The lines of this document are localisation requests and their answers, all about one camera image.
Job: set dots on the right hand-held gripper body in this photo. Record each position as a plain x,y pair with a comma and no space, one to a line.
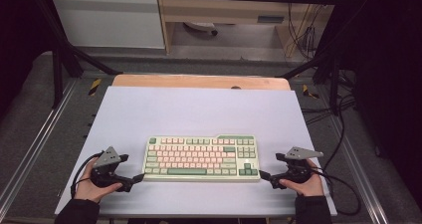
297,171

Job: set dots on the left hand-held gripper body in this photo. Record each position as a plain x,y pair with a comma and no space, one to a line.
106,171

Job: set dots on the green and pink keyboard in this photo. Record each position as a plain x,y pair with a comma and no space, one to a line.
199,157

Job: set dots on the person's right hand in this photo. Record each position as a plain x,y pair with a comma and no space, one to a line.
312,187

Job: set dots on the person's left hand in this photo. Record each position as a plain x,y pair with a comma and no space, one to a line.
89,192

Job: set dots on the yellow and black tape strip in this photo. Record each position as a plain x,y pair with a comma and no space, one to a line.
309,92
94,87

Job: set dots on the white board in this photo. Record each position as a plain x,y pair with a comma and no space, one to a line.
199,114

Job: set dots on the wooden table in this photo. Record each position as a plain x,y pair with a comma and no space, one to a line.
199,82

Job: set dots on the white cabinet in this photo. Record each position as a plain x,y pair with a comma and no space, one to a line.
109,25

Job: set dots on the dark curtain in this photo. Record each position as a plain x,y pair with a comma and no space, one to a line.
388,68
20,35

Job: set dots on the white chair base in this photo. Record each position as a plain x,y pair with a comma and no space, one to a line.
199,26

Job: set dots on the light wooden desk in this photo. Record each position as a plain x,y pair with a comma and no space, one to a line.
215,10

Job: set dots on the aluminium floor rail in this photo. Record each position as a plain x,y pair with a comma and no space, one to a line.
36,141
360,171

